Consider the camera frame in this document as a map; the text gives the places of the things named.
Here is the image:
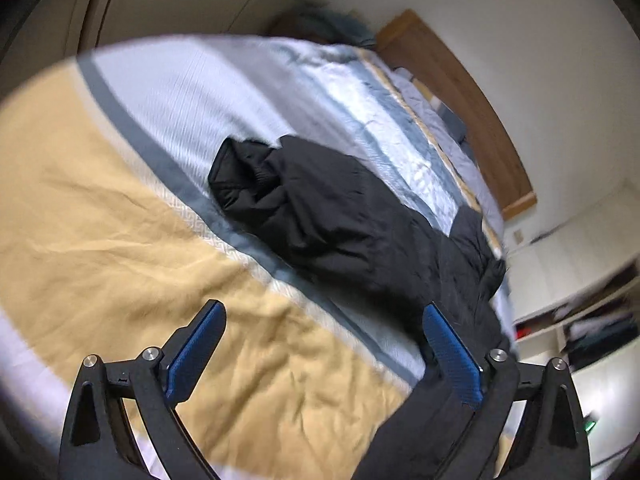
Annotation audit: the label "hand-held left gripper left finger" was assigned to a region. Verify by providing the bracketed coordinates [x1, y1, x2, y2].
[59, 299, 228, 480]

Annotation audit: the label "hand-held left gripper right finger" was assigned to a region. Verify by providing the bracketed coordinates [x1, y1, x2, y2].
[421, 302, 594, 480]

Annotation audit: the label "black jacket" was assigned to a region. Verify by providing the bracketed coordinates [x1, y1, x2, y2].
[207, 134, 516, 480]

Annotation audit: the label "hanging clothes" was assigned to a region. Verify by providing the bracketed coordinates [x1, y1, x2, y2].
[562, 300, 640, 368]

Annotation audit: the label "striped bed duvet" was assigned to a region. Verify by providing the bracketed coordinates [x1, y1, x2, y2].
[0, 35, 516, 480]

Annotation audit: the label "white wardrobe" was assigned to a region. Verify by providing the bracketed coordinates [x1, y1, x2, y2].
[504, 185, 640, 480]

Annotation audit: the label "dark blue pillow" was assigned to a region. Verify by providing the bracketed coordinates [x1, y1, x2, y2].
[436, 101, 468, 143]

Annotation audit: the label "wooden headboard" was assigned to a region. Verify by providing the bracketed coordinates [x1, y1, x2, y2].
[375, 9, 538, 221]

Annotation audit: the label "blue-grey cloth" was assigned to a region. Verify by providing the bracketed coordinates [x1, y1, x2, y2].
[272, 6, 377, 48]

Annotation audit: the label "beige panelled cabinet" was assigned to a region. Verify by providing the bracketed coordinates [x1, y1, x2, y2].
[70, 0, 301, 56]

